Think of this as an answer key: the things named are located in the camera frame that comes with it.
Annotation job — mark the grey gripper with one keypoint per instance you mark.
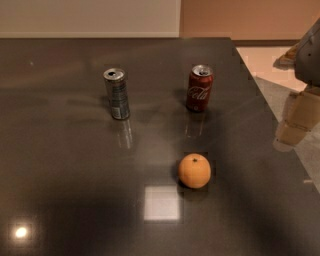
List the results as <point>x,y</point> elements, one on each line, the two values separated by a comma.
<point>309,61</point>

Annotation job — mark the silver redbull can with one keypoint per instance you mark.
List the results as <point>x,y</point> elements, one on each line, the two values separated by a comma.
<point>115,82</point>

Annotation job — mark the red coke can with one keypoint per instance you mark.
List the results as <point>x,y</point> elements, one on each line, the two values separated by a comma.
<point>199,88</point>

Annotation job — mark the orange fruit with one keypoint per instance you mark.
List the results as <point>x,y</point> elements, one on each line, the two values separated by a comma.
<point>194,171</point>

